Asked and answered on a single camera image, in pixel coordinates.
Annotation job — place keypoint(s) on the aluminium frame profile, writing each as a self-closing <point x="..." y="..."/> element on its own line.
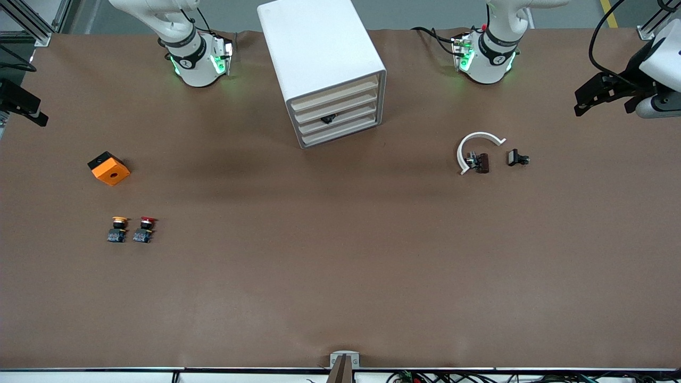
<point x="645" y="33"/>
<point x="40" y="36"/>

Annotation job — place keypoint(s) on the brown small electrical component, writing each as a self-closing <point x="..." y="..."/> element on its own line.
<point x="482" y="163"/>

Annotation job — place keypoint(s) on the grey metal bracket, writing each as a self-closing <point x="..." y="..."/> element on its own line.
<point x="333" y="357"/>

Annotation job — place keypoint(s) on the yellow push button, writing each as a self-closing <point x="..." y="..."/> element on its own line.
<point x="116" y="234"/>

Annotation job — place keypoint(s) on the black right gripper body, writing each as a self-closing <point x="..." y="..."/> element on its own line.
<point x="11" y="96"/>

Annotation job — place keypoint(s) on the red push button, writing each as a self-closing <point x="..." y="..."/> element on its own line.
<point x="142" y="234"/>

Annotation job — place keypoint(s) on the brown paper table cover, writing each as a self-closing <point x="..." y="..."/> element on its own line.
<point x="340" y="266"/>

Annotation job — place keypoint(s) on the black small clip component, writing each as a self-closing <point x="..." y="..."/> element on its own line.
<point x="513" y="157"/>

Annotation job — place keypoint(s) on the brown mounting post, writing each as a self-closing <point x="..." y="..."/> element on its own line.
<point x="341" y="372"/>

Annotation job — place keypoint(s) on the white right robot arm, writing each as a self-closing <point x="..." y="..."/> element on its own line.
<point x="194" y="64"/>

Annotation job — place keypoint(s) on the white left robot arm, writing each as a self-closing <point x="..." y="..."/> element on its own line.
<point x="492" y="61"/>

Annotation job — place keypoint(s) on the orange black button enclosure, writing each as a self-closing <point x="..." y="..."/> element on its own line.
<point x="110" y="173"/>

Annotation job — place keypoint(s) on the green push button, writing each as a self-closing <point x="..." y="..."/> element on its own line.
<point x="328" y="119"/>

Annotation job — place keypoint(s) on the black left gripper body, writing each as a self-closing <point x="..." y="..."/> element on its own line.
<point x="631" y="74"/>

